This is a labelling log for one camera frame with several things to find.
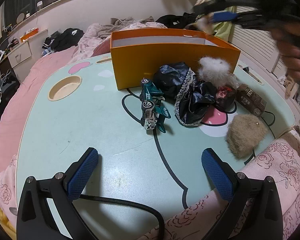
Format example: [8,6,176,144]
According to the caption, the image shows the black satin lace cloth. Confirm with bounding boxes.
[154,62,217,128]

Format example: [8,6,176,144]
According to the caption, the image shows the beige fur pouch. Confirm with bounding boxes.
[226,114,269,158]

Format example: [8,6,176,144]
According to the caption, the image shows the black white striped clothes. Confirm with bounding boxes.
[41,28,85,53]

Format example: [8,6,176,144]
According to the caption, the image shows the person's right hand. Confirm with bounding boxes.
[271,24,300,80]

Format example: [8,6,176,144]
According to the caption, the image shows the beige knit blanket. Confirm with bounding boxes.
[101,17,155,40]

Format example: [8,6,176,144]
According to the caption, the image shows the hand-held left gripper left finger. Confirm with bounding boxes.
[16,147,100,240]

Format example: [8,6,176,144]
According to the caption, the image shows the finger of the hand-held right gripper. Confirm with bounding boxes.
[211,11,268,28]
[193,0,238,15]

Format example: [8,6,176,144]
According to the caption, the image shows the dark pouch with red bow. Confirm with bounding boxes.
[215,85,238,110]

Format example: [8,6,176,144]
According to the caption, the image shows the large black clothes pile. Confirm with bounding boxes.
[155,12,205,29]

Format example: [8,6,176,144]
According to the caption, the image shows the grey fur pouch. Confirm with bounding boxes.
[198,57,234,87]

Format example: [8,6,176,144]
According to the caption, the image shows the cartoon printed desktop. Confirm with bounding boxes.
[15,54,297,220]

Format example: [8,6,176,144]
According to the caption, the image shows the brown card box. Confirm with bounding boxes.
[236,84,267,117]

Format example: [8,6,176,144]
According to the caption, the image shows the dark green toy car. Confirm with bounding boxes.
[139,78,172,133]

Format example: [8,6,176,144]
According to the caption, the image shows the light green garment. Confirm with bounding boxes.
[204,0,238,39]

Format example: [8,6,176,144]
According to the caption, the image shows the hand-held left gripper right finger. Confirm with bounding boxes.
[201,148,283,240]

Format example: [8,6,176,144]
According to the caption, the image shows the orange cardboard box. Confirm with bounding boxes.
[110,28,241,91]

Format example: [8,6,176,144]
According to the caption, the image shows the small orange box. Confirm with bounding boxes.
[20,27,39,43]

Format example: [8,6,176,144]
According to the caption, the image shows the white bedside cabinet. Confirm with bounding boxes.
[7,29,49,68]

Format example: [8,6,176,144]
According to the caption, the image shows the maroon ribbed cushion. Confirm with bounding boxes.
[91,39,112,55]

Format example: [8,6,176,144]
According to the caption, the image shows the yellow cloth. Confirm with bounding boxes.
[0,206,17,240]

